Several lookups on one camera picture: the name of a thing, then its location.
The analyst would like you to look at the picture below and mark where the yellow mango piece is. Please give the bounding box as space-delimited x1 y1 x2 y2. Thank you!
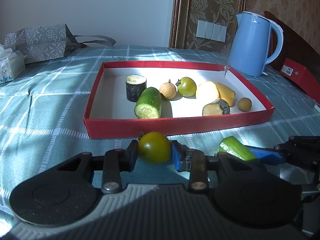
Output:
215 82 236 107

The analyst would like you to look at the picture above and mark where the dark-skinned cut eggplant piece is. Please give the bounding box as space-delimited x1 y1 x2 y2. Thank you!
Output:
202 99 231 116

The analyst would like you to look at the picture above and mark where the white wall switch panel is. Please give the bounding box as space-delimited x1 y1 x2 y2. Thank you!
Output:
195 20 227 42

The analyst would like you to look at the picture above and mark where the ornate wooden wall frame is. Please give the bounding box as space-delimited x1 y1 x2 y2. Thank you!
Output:
169 0 246 55

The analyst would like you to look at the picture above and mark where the green tomato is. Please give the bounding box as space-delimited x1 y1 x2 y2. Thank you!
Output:
176 77 196 98
138 132 171 164

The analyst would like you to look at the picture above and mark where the light blue electric kettle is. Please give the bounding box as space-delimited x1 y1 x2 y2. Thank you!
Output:
227 11 284 77

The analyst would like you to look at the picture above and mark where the green cucumber half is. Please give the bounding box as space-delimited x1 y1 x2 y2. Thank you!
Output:
218 136 257 161
134 87 162 119

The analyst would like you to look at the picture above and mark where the green cucumber half in box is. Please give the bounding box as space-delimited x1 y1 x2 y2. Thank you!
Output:
134 87 162 119

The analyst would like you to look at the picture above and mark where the dark cut cucumber stub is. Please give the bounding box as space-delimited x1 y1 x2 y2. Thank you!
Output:
125 74 147 102

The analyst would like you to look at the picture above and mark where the white tissue pack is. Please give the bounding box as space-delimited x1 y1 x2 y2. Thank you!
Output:
0 45 25 83

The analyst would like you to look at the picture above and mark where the dark wooden headboard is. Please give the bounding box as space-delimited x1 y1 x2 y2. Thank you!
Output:
264 11 319 78

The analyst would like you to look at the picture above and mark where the pale yellow mango slice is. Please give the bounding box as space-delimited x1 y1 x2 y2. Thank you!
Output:
195 81 220 105

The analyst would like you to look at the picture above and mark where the grey patterned gift bag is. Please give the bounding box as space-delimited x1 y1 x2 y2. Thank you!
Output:
4 23 116 64

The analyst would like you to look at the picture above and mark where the red shallow cardboard box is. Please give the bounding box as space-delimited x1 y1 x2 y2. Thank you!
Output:
84 61 275 139

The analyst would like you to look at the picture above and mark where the red box at right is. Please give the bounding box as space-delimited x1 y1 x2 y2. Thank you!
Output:
280 58 320 103

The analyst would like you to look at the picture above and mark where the small brown longan right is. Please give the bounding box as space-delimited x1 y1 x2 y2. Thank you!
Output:
238 98 252 112

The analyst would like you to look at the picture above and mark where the brown longan fruit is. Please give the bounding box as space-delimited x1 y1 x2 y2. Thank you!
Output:
159 80 177 100

